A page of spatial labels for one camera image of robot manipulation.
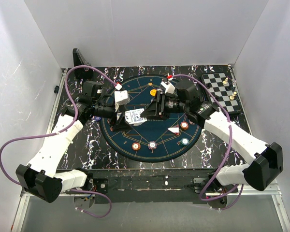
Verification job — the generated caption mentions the orange big blind button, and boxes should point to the orange big blind button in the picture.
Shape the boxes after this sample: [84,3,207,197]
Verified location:
[150,89,157,96]

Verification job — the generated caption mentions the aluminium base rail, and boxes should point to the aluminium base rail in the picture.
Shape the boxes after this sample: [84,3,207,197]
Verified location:
[12,184,290,232]

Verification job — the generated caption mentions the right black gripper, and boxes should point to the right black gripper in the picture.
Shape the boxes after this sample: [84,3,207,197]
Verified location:
[140,90,189,120]

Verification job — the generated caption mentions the white-blue poker chip stack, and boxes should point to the white-blue poker chip stack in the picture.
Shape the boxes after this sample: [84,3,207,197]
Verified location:
[148,141,157,150]

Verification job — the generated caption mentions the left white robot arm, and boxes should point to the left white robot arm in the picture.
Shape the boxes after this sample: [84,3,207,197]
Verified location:
[16,81,131,203]

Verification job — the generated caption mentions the black rail end knob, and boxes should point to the black rail end knob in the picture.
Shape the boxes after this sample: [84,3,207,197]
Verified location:
[54,86,59,94]

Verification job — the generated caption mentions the purple cable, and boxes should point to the purple cable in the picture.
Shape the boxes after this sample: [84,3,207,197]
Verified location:
[0,65,123,218]
[168,74,244,210]

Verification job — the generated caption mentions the orange poker chip stack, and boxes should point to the orange poker chip stack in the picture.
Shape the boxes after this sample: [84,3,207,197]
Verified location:
[131,143,141,150]

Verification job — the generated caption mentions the blue playing card deck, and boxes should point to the blue playing card deck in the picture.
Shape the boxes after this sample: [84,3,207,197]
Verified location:
[125,110,146,126]

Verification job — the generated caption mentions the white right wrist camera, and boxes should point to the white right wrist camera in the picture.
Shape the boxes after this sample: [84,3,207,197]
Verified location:
[161,81,175,94]

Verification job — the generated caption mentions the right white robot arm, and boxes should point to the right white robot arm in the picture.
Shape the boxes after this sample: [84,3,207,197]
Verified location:
[141,80,283,192]

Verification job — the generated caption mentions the green poker chip stack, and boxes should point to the green poker chip stack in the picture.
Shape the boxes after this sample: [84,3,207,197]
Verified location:
[180,138,189,146]

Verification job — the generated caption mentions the round blue poker mat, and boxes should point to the round blue poker mat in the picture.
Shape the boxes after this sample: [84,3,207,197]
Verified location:
[99,75,202,162]

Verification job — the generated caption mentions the blue-backed playing cards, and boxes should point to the blue-backed playing cards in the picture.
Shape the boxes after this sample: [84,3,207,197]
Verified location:
[130,108,145,121]

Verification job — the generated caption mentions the black card shoe stand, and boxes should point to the black card shoe stand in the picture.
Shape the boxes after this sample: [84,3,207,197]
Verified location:
[72,48,93,80]

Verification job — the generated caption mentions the black white chess board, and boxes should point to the black white chess board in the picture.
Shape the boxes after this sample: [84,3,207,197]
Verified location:
[200,72,242,115]

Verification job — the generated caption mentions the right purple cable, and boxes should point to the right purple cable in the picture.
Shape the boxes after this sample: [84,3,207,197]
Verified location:
[168,74,244,210]

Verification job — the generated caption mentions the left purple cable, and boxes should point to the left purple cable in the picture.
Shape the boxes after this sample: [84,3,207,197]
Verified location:
[0,65,123,218]

